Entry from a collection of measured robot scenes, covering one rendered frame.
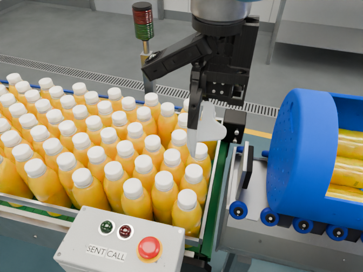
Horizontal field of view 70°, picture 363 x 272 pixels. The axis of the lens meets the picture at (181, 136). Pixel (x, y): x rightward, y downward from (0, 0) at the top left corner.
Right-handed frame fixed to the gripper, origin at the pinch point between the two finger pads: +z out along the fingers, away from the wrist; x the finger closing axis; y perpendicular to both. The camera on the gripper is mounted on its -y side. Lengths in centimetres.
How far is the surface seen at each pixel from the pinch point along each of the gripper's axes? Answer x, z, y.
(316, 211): -4.6, 12.9, 24.8
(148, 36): 43.4, 4.2, -24.4
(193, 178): -2.0, 13.7, 0.0
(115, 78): 184, 121, -120
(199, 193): -2.6, 18.0, 1.7
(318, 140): 1.7, 0.3, 21.4
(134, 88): 172, 121, -93
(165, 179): -3.8, 13.2, -5.7
